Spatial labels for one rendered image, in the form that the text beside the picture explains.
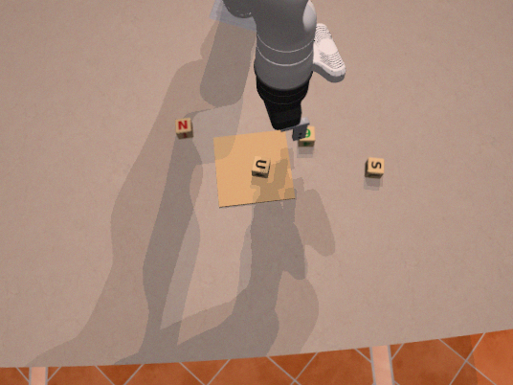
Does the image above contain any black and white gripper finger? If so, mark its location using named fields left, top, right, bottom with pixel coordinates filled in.
left=280, top=117, right=310, bottom=141

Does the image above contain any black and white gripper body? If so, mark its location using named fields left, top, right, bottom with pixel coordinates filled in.
left=254, top=24, right=346, bottom=130

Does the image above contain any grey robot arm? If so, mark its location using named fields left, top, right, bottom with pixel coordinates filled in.
left=223, top=0, right=317, bottom=65

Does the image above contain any tan flat mat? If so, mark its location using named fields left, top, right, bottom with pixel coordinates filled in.
left=213, top=130, right=295, bottom=207

